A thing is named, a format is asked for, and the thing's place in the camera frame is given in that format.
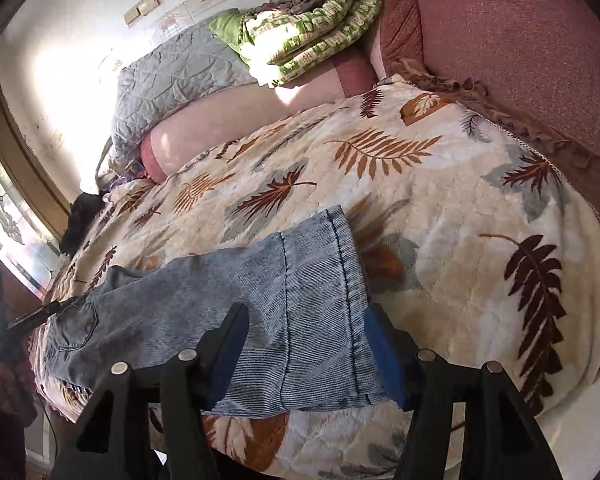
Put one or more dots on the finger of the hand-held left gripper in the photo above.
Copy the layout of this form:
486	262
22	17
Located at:
45	312

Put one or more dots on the pink bolster cushion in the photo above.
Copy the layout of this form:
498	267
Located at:
230	115

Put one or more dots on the green printed quilt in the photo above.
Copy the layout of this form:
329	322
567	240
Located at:
320	35

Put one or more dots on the leaf-print fleece blanket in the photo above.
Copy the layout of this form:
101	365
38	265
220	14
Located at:
430	210

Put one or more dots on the black cloth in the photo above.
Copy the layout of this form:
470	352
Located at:
82	220

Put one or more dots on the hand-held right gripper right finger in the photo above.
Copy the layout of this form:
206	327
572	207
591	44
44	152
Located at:
385	355

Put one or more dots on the beige wall switch plate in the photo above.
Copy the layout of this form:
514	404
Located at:
149	2
133	16

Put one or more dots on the person's left hand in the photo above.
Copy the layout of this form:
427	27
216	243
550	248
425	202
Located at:
12	390

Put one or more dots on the brown ruffled bed cover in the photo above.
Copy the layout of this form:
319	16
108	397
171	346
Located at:
530	130

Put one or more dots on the red upholstered headboard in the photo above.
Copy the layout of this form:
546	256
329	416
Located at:
505	35

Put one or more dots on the wooden stained glass door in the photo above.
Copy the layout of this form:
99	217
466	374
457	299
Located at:
0	205

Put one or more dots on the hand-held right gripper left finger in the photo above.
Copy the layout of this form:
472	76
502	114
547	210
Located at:
227	355

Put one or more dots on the colourful printed packet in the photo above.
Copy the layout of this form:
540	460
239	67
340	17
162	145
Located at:
127	178

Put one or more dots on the blue-grey denim pants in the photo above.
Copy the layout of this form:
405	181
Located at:
300	300

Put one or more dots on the grey quilted pillow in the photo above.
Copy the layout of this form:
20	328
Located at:
180	75

